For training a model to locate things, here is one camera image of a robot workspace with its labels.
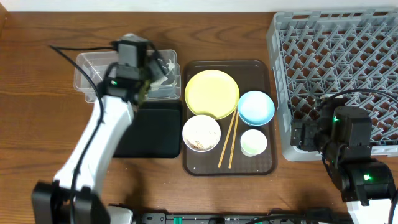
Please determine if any clear plastic wrapper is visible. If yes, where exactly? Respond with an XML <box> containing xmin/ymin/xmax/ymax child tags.
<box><xmin>150</xmin><ymin>58</ymin><xmax>177</xmax><ymax>91</ymax></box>

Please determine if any grey dishwasher rack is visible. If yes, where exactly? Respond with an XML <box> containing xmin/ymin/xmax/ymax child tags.
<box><xmin>267</xmin><ymin>8</ymin><xmax>397</xmax><ymax>161</ymax></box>

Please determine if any right wooden chopstick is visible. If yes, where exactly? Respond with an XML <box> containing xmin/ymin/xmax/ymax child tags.
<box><xmin>228</xmin><ymin>110</ymin><xmax>239</xmax><ymax>169</ymax></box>

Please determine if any wooden chopstick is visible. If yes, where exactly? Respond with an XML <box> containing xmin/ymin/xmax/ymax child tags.
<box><xmin>228</xmin><ymin>110</ymin><xmax>239</xmax><ymax>169</ymax></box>
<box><xmin>217</xmin><ymin>109</ymin><xmax>237</xmax><ymax>168</ymax></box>

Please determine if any light blue bowl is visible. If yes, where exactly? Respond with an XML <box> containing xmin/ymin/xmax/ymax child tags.
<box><xmin>238</xmin><ymin>91</ymin><xmax>275</xmax><ymax>126</ymax></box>

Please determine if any white cup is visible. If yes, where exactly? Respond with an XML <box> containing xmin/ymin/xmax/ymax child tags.
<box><xmin>240</xmin><ymin>129</ymin><xmax>268</xmax><ymax>157</ymax></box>

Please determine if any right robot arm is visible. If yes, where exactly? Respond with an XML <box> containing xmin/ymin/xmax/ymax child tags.
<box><xmin>290</xmin><ymin>105</ymin><xmax>397</xmax><ymax>223</ymax></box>

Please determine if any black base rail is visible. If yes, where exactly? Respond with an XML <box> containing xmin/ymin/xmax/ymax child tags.
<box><xmin>108</xmin><ymin>208</ymin><xmax>355</xmax><ymax>224</ymax></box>

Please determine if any clear plastic bin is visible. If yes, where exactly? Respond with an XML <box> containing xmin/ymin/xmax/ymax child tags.
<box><xmin>74</xmin><ymin>49</ymin><xmax>181</xmax><ymax>103</ymax></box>

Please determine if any green orange snack wrapper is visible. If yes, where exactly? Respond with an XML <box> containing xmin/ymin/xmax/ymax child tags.
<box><xmin>136</xmin><ymin>79</ymin><xmax>151</xmax><ymax>105</ymax></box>

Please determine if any left wooden chopstick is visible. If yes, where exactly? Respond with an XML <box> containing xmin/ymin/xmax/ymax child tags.
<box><xmin>217</xmin><ymin>109</ymin><xmax>237</xmax><ymax>168</ymax></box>

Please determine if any white pink bowl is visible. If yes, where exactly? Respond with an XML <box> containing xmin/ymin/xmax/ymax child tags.
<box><xmin>182</xmin><ymin>115</ymin><xmax>221</xmax><ymax>152</ymax></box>

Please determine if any brown serving tray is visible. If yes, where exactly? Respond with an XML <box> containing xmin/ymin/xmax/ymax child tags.
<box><xmin>182</xmin><ymin>60</ymin><xmax>277</xmax><ymax>176</ymax></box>

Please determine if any black tray bin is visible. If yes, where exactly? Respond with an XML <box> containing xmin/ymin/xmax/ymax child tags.
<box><xmin>114</xmin><ymin>100</ymin><xmax>182</xmax><ymax>159</ymax></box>

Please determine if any yellow plate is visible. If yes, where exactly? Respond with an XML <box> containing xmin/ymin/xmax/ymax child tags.
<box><xmin>184</xmin><ymin>70</ymin><xmax>240</xmax><ymax>120</ymax></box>

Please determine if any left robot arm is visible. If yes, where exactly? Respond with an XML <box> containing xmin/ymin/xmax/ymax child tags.
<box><xmin>32</xmin><ymin>38</ymin><xmax>167</xmax><ymax>223</ymax></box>

